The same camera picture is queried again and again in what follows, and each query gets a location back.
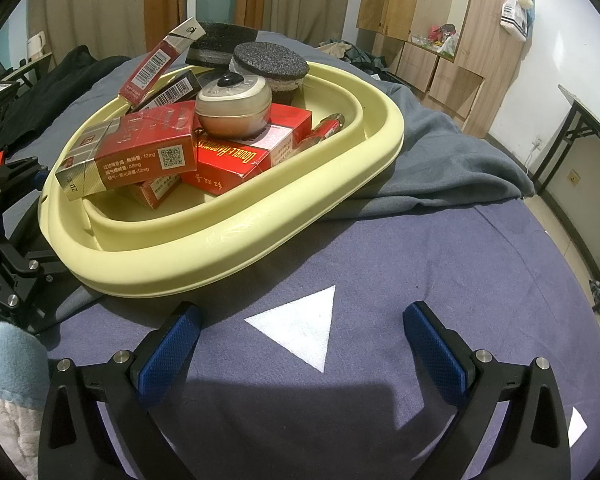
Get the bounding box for large red cigarette carton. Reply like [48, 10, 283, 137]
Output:
[192, 103, 313, 196]

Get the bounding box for red and silver cigarette pack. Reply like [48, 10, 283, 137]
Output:
[55, 101, 197, 202]

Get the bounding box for white hanging plastic bag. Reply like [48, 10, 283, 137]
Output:
[500, 0, 536, 43]

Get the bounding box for black folding table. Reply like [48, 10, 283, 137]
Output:
[525, 85, 600, 291]

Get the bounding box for yellow plastic basin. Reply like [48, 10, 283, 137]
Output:
[37, 60, 406, 300]

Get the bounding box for red barcode cigarette pack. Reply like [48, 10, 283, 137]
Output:
[117, 17, 206, 106]

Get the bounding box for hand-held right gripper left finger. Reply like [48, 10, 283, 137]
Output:
[37, 301, 202, 480]

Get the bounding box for pile of colourful packets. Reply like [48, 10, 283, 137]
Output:
[410, 22, 461, 56]

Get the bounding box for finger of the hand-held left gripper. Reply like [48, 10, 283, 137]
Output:
[0, 241, 70, 288]
[0, 156, 49, 196]

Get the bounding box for white quilted blanket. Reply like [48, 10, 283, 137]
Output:
[0, 390, 46, 466]

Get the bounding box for small side table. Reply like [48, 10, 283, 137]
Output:
[0, 52, 56, 88]

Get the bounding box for grey cloth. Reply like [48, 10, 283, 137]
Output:
[45, 79, 536, 333]

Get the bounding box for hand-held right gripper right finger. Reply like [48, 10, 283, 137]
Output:
[402, 301, 572, 480]

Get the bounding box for red and clear lighter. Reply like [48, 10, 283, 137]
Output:
[300, 113, 345, 148]

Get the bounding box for black suitcase with clothes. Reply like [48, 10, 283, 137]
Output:
[317, 37, 396, 81]

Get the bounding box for round black sponge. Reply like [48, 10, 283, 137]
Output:
[228, 42, 309, 107]

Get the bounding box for beige curtain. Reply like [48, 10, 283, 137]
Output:
[262, 0, 357, 46]
[27, 0, 148, 68]

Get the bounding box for wooden wardrobe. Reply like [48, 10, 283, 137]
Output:
[356, 0, 538, 141]

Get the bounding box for light blue towel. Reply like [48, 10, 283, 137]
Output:
[0, 322, 50, 406]

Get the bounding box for black cloth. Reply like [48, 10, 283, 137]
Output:
[0, 44, 131, 151]

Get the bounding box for small red cigarette pack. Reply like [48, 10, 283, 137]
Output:
[130, 175, 183, 211]

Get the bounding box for round silver jar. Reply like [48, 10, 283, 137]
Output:
[195, 74, 273, 137]

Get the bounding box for black striped sponge block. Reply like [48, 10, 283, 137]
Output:
[185, 21, 261, 68]

